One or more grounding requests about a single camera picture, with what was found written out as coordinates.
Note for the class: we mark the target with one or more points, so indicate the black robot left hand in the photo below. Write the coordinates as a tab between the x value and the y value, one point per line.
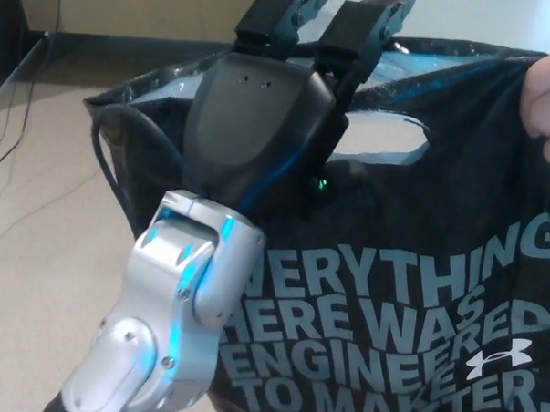
256	123

